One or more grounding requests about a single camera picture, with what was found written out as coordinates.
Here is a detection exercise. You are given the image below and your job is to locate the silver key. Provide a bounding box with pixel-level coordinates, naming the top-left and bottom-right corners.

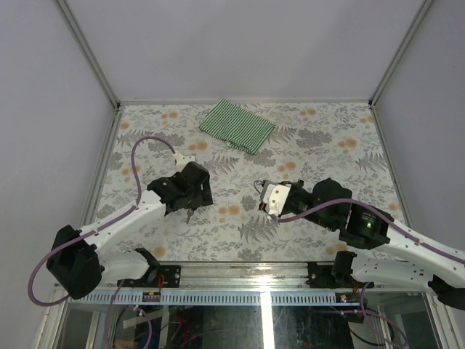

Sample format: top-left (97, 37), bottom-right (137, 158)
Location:
top-left (186, 210), bottom-right (193, 224)

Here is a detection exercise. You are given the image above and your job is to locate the floral patterned table mat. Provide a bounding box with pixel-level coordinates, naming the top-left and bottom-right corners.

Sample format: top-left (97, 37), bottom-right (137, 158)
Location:
top-left (95, 103), bottom-right (403, 262)

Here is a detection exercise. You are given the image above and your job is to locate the large silver keyring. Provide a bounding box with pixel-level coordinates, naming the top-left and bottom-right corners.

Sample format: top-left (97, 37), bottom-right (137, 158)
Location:
top-left (254, 180), bottom-right (270, 212)

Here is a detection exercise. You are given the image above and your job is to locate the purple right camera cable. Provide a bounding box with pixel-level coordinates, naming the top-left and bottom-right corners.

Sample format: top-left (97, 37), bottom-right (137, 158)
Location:
top-left (272, 198), bottom-right (465, 266)

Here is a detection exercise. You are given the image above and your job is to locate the green white striped cloth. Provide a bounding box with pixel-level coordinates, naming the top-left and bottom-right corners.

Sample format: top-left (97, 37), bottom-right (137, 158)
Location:
top-left (199, 100), bottom-right (276, 155)

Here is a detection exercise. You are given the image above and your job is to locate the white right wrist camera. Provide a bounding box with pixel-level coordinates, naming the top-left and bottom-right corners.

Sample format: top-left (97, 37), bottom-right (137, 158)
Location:
top-left (259, 180), bottom-right (291, 217)

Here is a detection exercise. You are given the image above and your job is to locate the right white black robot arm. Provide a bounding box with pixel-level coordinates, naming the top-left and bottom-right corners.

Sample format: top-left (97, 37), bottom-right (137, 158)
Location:
top-left (280, 178), bottom-right (464, 310)

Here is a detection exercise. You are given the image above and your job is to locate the white slotted cable duct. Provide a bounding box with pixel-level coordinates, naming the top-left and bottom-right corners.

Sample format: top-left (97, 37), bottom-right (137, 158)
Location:
top-left (68, 290), bottom-right (360, 306)

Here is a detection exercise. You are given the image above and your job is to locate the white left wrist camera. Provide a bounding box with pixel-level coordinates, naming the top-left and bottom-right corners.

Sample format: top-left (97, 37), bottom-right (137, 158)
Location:
top-left (174, 153), bottom-right (195, 167)

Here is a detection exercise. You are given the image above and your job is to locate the aluminium mounting rail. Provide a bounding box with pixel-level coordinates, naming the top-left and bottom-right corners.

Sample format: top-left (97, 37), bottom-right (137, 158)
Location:
top-left (54, 260), bottom-right (448, 292)

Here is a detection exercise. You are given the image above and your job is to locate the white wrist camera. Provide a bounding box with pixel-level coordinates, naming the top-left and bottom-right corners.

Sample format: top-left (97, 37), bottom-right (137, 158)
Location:
top-left (174, 153), bottom-right (195, 167)
top-left (259, 180), bottom-right (291, 217)

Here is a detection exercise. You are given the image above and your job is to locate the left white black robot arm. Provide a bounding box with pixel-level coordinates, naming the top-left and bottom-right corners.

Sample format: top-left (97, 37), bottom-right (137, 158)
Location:
top-left (46, 161), bottom-right (213, 300)

